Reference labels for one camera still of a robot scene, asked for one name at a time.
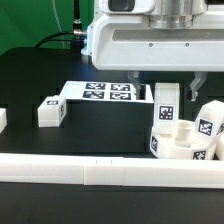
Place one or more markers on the green backdrop curtain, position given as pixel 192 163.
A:
pixel 23 23

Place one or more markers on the white block at left edge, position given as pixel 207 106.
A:
pixel 3 119

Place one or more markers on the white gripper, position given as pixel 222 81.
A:
pixel 159 35

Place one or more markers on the white U-shaped fence wall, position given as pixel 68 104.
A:
pixel 115 171

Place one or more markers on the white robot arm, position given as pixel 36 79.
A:
pixel 157 35

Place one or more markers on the white sheet with tags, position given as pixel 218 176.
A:
pixel 104 91

